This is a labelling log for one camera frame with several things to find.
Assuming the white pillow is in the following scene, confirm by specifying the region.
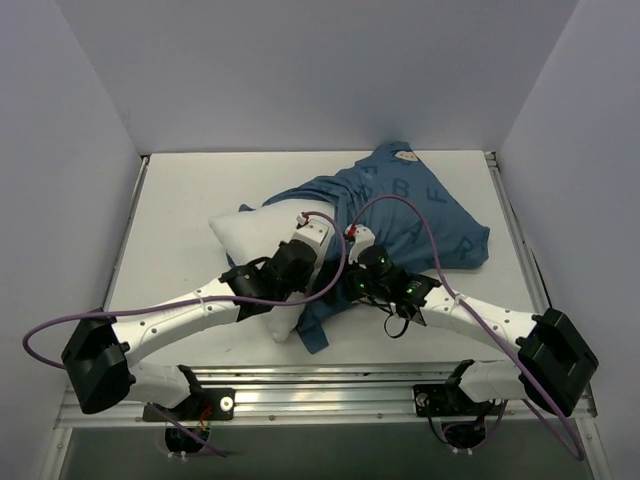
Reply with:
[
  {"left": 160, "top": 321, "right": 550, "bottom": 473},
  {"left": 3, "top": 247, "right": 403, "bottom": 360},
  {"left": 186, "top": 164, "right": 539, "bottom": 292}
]
[{"left": 209, "top": 199, "right": 335, "bottom": 343}]

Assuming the blue cartoon print pillowcase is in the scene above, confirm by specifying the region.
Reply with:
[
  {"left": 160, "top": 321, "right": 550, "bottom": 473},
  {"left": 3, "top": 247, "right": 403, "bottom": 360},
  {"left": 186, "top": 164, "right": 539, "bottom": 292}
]
[{"left": 224, "top": 141, "right": 492, "bottom": 355}]

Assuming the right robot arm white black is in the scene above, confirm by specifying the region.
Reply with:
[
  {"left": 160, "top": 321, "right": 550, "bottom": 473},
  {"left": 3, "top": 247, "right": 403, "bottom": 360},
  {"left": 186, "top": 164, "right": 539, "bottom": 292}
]
[{"left": 345, "top": 245, "right": 599, "bottom": 416}]

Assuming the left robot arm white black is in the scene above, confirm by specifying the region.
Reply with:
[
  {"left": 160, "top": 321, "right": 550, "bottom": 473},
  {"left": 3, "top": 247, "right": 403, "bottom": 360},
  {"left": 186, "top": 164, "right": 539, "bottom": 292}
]
[{"left": 61, "top": 239, "right": 330, "bottom": 419}]

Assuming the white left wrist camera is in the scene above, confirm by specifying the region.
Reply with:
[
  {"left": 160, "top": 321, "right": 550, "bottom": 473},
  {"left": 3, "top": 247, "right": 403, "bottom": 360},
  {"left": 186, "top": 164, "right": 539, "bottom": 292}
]
[{"left": 291, "top": 212, "right": 335, "bottom": 264}]

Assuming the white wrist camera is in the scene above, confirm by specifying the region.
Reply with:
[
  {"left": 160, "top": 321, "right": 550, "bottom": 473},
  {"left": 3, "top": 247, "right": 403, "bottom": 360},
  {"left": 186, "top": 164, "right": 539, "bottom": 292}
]
[
  {"left": 291, "top": 212, "right": 335, "bottom": 264},
  {"left": 344, "top": 224, "right": 376, "bottom": 265}
]

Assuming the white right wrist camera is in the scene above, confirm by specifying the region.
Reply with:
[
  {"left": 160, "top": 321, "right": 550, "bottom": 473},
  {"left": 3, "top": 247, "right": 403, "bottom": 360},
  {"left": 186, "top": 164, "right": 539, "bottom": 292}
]
[{"left": 344, "top": 224, "right": 376, "bottom": 265}]

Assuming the aluminium front rail frame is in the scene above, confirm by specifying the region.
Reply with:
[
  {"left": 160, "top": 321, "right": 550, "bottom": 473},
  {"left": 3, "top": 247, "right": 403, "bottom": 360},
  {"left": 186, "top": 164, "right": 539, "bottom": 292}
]
[{"left": 54, "top": 364, "right": 599, "bottom": 431}]

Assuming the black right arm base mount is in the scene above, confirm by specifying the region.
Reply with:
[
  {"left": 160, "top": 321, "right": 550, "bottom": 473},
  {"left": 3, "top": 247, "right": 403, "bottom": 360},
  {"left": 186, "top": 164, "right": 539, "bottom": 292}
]
[{"left": 412, "top": 383, "right": 466, "bottom": 418}]

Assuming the aluminium right side rail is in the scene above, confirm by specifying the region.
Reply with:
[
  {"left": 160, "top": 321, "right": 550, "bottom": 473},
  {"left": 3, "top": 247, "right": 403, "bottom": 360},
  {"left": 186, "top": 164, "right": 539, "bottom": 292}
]
[{"left": 484, "top": 151, "right": 552, "bottom": 312}]

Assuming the aluminium rail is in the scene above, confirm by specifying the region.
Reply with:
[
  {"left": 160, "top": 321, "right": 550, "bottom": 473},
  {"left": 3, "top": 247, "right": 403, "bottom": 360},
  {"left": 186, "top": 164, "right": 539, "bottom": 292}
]
[
  {"left": 102, "top": 155, "right": 151, "bottom": 309},
  {"left": 484, "top": 151, "right": 552, "bottom": 312}
]

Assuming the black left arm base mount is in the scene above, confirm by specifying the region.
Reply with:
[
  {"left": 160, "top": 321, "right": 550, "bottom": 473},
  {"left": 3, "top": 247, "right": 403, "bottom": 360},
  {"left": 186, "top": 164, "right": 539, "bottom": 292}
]
[{"left": 142, "top": 388, "right": 235, "bottom": 422}]

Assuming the aluminium left side rail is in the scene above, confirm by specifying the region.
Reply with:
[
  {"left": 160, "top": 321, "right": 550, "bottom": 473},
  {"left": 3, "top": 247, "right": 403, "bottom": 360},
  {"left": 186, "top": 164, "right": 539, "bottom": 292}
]
[{"left": 102, "top": 155, "right": 151, "bottom": 309}]

